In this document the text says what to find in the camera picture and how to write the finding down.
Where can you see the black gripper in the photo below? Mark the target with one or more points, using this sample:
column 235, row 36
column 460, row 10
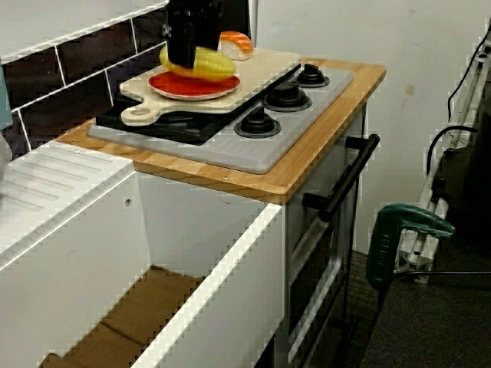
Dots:
column 195, row 9

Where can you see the yellow toy corn cob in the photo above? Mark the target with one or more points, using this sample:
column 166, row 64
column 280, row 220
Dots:
column 218, row 67

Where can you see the toy salmon nigiri sushi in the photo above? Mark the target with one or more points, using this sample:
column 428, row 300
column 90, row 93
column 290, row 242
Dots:
column 238, row 48

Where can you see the red round plate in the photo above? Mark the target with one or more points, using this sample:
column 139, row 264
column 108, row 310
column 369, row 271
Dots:
column 192, row 86

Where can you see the light wooden cutting board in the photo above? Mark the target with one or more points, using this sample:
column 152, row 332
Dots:
column 264, row 73

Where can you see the black burner grate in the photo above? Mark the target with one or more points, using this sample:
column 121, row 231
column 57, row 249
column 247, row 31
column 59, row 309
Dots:
column 184, row 130

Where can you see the small black stove knob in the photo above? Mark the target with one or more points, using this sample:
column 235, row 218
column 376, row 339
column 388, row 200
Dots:
column 257, row 122

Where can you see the dark tile backsplash panel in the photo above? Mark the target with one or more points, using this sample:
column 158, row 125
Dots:
column 88, row 53

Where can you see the large black stove knob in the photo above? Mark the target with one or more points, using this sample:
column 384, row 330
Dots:
column 287, row 96

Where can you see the grey toy stove top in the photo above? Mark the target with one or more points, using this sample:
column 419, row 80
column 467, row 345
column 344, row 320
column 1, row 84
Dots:
column 238, row 149

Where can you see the wooden kitchen countertop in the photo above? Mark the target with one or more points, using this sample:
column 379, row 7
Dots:
column 291, row 172

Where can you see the teal box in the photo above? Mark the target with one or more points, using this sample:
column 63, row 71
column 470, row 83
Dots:
column 4, row 103

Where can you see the white toy sink basin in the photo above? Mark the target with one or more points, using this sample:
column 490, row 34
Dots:
column 76, row 230

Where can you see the white toy oven front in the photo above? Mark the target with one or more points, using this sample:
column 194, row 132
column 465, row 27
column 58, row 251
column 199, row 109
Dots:
column 307, row 245

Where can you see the brown cardboard sheet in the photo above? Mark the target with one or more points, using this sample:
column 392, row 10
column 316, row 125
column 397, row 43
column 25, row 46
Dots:
column 153, row 299

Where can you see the black equipment case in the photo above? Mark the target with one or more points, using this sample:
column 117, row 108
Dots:
column 468, row 191

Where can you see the aluminium frame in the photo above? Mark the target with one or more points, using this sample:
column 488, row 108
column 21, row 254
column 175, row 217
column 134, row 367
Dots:
column 426, row 245

